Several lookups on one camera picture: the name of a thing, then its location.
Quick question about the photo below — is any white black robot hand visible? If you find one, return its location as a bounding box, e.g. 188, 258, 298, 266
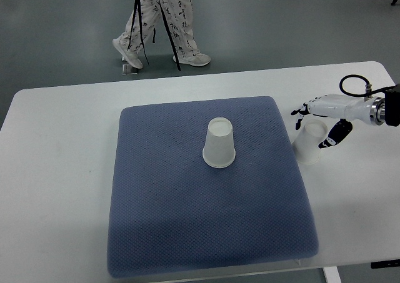
291, 94, 386, 149

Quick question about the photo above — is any white paper cup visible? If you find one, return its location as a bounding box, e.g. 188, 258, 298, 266
292, 119, 328, 165
202, 117, 236, 169

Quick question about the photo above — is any black table control panel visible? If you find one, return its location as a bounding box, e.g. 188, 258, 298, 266
370, 259, 400, 269

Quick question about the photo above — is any white paper cup on cushion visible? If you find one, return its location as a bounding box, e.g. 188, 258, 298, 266
202, 117, 236, 169

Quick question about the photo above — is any white table leg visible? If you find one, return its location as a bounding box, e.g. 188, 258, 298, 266
322, 267, 342, 283

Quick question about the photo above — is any blue grey cushion pad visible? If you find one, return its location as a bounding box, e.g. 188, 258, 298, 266
107, 96, 319, 278

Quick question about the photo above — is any person in patterned trousers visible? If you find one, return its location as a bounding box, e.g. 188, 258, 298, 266
112, 0, 211, 69

